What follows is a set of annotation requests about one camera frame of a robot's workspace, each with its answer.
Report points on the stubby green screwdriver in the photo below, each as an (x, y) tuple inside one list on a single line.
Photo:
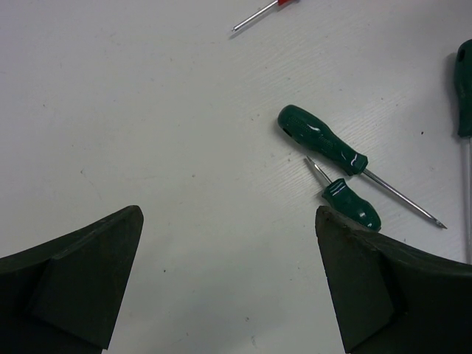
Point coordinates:
[(344, 200)]

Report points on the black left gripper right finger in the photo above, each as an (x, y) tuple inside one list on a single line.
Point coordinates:
[(390, 297)]

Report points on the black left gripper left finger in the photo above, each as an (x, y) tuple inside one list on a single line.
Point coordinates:
[(64, 295)]

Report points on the green screwdriver long shaft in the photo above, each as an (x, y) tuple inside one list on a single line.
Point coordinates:
[(462, 85)]

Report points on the small blue screwdriver top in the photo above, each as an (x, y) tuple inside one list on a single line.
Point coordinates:
[(276, 4)]

